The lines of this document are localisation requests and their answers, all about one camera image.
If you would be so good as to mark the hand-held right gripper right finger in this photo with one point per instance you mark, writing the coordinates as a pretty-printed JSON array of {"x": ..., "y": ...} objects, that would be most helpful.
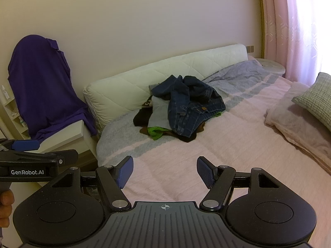
[{"x": 205, "y": 171}]

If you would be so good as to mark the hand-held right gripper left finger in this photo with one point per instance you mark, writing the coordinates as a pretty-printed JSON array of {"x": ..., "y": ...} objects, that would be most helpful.
[{"x": 126, "y": 171}]

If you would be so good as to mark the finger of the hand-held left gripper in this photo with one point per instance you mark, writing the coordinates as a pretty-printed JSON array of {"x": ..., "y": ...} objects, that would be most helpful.
[
  {"x": 24, "y": 144},
  {"x": 38, "y": 156}
]

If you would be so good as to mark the blue denim jeans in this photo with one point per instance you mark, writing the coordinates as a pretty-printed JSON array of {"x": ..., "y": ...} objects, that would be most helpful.
[{"x": 191, "y": 106}]

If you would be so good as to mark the person's left hand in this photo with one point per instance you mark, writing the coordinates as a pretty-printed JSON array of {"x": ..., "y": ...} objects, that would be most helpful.
[{"x": 5, "y": 204}]

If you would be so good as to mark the white shelf unit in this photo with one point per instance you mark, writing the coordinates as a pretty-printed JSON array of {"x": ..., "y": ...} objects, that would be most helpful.
[{"x": 14, "y": 113}]

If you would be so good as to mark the white bedside cabinet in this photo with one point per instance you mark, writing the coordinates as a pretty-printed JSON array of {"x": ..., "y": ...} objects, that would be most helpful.
[{"x": 75, "y": 137}]

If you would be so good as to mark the pink striped bed blanket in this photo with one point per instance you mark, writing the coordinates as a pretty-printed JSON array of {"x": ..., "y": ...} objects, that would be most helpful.
[{"x": 232, "y": 134}]

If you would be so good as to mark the small white bottle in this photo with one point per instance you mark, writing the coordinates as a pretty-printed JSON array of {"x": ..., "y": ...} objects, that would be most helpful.
[{"x": 3, "y": 91}]

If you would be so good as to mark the purple shirt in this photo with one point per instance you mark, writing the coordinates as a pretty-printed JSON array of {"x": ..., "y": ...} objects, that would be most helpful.
[{"x": 44, "y": 87}]

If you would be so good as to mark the grey garment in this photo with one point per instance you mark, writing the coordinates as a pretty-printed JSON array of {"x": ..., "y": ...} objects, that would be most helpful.
[{"x": 159, "y": 112}]

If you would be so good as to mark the white quilted bolster cushion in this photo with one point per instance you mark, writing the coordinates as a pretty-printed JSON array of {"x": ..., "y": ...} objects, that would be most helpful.
[{"x": 155, "y": 75}]

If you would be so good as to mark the round white side table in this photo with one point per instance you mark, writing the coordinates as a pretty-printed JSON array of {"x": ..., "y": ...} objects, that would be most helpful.
[{"x": 271, "y": 66}]

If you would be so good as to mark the grey-green checked pillow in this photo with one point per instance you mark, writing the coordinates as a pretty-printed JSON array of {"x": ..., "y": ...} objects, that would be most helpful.
[{"x": 316, "y": 98}]

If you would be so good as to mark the pink curtain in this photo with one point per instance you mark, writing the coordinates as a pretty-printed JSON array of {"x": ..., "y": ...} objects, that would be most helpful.
[{"x": 297, "y": 25}]

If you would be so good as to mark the wall switch plate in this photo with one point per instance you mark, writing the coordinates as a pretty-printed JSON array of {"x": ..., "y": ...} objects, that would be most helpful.
[{"x": 250, "y": 48}]

